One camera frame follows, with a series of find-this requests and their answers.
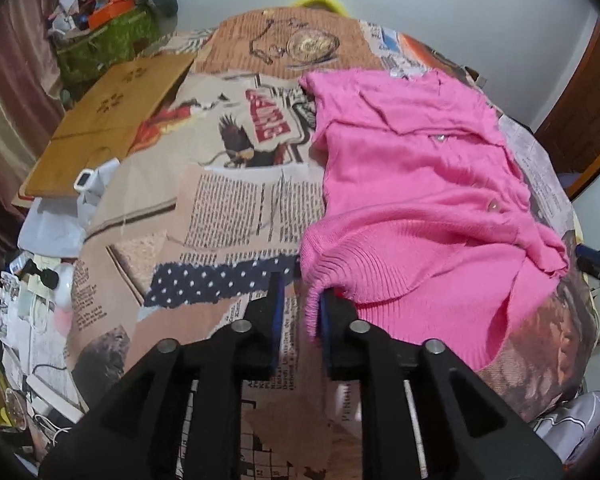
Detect white plastic bag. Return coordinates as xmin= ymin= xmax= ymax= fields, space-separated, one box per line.
xmin=17 ymin=157 xmax=121 ymax=261

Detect striped satin curtain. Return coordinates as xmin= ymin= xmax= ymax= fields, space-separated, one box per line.
xmin=0 ymin=0 xmax=66 ymax=261

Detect green patterned storage box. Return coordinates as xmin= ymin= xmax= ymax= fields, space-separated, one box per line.
xmin=55 ymin=5 xmax=163 ymax=86

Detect person's white striped trousers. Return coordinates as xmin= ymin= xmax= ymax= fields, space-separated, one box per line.
xmin=530 ymin=390 xmax=600 ymax=466

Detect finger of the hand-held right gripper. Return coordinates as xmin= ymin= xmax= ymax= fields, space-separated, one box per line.
xmin=575 ymin=244 xmax=600 ymax=291

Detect brown wooden door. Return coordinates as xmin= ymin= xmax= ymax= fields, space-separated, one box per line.
xmin=535 ymin=20 xmax=600 ymax=198

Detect pink knit cardigan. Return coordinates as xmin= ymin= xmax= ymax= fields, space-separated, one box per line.
xmin=298 ymin=67 xmax=571 ymax=371

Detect pile of papers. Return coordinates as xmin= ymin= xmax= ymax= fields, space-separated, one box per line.
xmin=0 ymin=255 xmax=88 ymax=441

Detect orange box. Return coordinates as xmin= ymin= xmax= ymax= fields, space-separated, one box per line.
xmin=87 ymin=0 xmax=136 ymax=28

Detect bamboo lap desk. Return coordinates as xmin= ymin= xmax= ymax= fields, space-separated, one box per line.
xmin=19 ymin=54 xmax=196 ymax=198

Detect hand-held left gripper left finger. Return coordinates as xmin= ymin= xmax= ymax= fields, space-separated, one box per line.
xmin=39 ymin=271 xmax=293 ymax=480

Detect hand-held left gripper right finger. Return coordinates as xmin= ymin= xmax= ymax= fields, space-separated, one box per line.
xmin=317 ymin=287 xmax=563 ymax=480

